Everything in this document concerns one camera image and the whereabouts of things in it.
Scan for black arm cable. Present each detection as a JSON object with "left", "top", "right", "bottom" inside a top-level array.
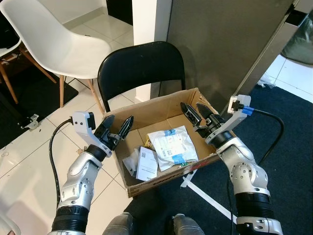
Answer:
[
  {"left": 48, "top": 119, "right": 74, "bottom": 209},
  {"left": 242, "top": 106, "right": 285, "bottom": 165}
]

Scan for brown cardboard box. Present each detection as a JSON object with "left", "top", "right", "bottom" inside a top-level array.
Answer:
[{"left": 105, "top": 88, "right": 236, "bottom": 198}]

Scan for black padded chair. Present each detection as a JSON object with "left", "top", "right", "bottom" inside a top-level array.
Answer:
[{"left": 97, "top": 41, "right": 186, "bottom": 114}]

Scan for small metal bracket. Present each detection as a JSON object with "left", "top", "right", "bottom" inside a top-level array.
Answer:
[{"left": 21, "top": 114, "right": 41, "bottom": 131}]

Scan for crumpled clear plastic wrap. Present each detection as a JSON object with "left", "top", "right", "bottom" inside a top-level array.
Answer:
[{"left": 122, "top": 148, "right": 141, "bottom": 178}]

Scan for white shell chair wooden legs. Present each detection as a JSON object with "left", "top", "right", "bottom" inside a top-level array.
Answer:
[
  {"left": 0, "top": 0, "right": 112, "bottom": 109},
  {"left": 0, "top": 37, "right": 22, "bottom": 104}
]

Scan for black floor mat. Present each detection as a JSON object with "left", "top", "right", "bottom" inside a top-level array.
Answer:
[{"left": 0, "top": 73, "right": 79, "bottom": 149}]

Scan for grey robot left foot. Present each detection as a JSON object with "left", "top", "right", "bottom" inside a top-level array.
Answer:
[{"left": 102, "top": 212, "right": 134, "bottom": 235}]

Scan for white mail bag blue tape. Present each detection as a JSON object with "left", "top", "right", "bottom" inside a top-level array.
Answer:
[{"left": 148, "top": 126, "right": 199, "bottom": 172}]

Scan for grey metal cabinet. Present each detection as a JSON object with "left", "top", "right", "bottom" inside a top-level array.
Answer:
[{"left": 166, "top": 0, "right": 300, "bottom": 114}]

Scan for grey robot right foot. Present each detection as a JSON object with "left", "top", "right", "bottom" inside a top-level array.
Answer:
[{"left": 171, "top": 214, "right": 206, "bottom": 235}]

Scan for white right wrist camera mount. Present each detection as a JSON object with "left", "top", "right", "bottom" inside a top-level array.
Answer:
[{"left": 204, "top": 95, "right": 246, "bottom": 146}]

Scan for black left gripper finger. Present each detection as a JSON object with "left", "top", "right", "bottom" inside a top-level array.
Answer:
[
  {"left": 116, "top": 116, "right": 134, "bottom": 143},
  {"left": 96, "top": 115, "right": 116, "bottom": 139}
]

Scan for dark green bag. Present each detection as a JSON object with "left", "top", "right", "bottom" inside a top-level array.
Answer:
[{"left": 280, "top": 11, "right": 313, "bottom": 67}]

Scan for grey robot foot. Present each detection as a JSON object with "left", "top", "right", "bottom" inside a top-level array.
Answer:
[
  {"left": 171, "top": 214, "right": 206, "bottom": 235},
  {"left": 102, "top": 212, "right": 134, "bottom": 235}
]

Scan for white tape strip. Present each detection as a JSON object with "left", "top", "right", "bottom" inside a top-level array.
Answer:
[{"left": 180, "top": 171, "right": 239, "bottom": 224}]

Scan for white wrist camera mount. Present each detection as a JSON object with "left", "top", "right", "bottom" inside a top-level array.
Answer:
[
  {"left": 72, "top": 111, "right": 114, "bottom": 158},
  {"left": 204, "top": 95, "right": 246, "bottom": 146}
]

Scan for white plastic scrap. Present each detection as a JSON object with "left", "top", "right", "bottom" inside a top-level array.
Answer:
[{"left": 258, "top": 77, "right": 277, "bottom": 90}]

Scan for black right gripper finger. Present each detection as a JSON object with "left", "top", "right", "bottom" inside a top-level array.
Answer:
[
  {"left": 180, "top": 102, "right": 202, "bottom": 128},
  {"left": 197, "top": 103, "right": 217, "bottom": 126}
]

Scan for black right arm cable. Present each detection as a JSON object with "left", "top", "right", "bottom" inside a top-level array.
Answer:
[{"left": 242, "top": 106, "right": 285, "bottom": 165}]

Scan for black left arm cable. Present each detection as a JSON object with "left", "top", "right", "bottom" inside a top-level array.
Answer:
[{"left": 48, "top": 119, "right": 74, "bottom": 209}]

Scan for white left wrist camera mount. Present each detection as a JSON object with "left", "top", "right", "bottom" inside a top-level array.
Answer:
[{"left": 72, "top": 111, "right": 114, "bottom": 158}]

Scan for dark rug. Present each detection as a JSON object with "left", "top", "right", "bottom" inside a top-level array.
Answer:
[{"left": 125, "top": 84, "right": 313, "bottom": 235}]

